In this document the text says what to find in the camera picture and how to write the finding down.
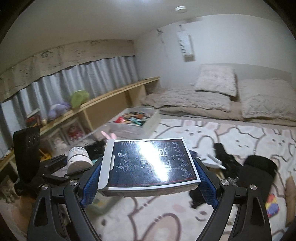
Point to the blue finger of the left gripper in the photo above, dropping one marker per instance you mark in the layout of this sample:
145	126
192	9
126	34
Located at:
60	176
54	164

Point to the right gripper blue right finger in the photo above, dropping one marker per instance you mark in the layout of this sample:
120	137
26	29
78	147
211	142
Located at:
251	221

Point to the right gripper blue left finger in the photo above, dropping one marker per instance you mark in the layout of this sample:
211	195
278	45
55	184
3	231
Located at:
61	215

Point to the toothpick jar white lid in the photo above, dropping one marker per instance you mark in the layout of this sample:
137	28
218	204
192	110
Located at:
78	159

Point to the dark glossy book box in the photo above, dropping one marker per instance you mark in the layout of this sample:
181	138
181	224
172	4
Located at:
142	168

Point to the black feather hair clip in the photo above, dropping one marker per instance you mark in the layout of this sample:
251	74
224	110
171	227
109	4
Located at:
94	148

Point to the white cardboard box with clutter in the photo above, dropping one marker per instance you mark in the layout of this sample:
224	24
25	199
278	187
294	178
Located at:
136	120

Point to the colourful card box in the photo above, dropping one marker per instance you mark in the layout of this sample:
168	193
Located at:
271	205

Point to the red dress doll in case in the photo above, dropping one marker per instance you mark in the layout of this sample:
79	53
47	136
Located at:
73	131

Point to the purple plush toy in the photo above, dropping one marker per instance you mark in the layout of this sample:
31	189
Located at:
57	110

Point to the yarn wrapped cardboard tube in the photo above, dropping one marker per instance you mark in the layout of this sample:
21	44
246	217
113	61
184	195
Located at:
290	200

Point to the black visor cap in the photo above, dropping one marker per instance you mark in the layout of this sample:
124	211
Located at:
259	171

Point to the grey curtain with valance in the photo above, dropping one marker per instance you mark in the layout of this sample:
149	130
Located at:
52	76

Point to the wooden shelf unit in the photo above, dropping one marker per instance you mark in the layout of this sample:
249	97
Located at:
99	110

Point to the bunny print bed sheet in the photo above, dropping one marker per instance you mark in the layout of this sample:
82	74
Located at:
171	217

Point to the green plush toy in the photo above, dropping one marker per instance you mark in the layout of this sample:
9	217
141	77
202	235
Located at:
78	98

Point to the clear plastic storage bin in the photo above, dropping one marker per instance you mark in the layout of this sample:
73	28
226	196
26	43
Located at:
121	135

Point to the beige folded blanket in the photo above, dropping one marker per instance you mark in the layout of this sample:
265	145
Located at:
234	114

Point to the right quilted beige pillow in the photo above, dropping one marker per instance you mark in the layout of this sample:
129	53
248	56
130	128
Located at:
267	98

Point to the fluffy beige pillow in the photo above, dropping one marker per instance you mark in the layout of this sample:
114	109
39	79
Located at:
218	79

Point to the ceiling smoke detector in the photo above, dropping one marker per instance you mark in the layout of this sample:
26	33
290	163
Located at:
181	9

